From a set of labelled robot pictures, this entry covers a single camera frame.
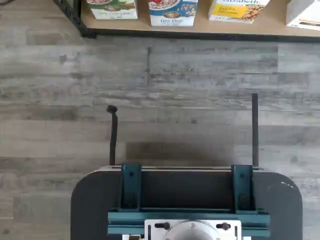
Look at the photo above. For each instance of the black rod bent tip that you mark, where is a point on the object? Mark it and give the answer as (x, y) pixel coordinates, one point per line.
(113, 140)

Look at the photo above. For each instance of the teal metal mounting frame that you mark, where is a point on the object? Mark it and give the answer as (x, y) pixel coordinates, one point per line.
(131, 185)

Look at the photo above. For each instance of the white organic pantry box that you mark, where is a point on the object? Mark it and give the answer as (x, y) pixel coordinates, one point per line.
(305, 12)

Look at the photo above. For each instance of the yellow white granola box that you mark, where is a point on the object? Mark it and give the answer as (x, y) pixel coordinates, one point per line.
(237, 11)

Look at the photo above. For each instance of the straight black rod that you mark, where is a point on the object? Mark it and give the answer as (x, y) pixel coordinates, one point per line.
(255, 130)

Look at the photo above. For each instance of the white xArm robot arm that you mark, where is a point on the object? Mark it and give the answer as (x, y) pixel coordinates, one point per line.
(190, 232)

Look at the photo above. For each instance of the black metal shelf frame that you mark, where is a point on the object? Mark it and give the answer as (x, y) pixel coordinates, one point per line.
(150, 33)

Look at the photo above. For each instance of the black rounded base platform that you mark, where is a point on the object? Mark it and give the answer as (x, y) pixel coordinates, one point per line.
(95, 200)

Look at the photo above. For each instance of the green white cereal box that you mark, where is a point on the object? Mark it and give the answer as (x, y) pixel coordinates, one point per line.
(112, 10)

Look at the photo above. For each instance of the wooden shelf board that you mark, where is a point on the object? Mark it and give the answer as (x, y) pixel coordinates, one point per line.
(201, 22)

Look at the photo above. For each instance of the blue white cereal box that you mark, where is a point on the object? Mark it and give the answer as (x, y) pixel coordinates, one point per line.
(172, 12)

